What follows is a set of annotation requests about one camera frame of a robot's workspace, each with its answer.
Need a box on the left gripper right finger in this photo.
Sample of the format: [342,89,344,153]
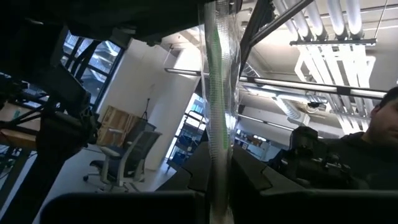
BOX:
[231,144,307,224]

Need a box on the long ceiling light strip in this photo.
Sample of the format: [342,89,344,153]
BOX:
[164,67,388,100]

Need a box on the green white toothbrush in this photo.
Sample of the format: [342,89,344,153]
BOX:
[198,0,242,224]

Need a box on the large dark-framed window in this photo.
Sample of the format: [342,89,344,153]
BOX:
[60,30,126,110]

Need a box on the black shelf rack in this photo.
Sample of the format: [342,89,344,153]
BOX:
[166,93,208,170]

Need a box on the person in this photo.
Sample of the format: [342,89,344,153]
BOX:
[323,86,398,190]

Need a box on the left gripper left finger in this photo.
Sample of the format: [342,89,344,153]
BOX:
[157,141,215,192]

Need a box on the white ceiling pipe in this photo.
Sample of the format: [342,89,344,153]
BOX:
[326,0,348,40]
[345,0,365,40]
[303,0,329,41]
[273,0,312,43]

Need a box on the brown wooden crate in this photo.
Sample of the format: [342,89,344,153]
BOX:
[96,105,141,147]

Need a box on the grey mesh office chair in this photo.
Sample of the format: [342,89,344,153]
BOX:
[82,119,162,194]

